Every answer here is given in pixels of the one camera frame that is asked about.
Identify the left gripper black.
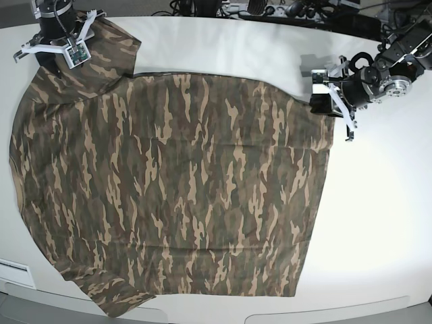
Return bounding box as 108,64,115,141
309,65,380,115

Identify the white label plate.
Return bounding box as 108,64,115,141
0,259,36,290

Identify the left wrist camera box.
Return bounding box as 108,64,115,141
311,69,329,84

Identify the camouflage T-shirt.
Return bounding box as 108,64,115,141
9,18,335,317

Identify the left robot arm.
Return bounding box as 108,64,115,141
309,19,431,117

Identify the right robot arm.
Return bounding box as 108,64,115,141
30,1,77,45

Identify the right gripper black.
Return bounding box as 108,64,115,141
35,6,78,66

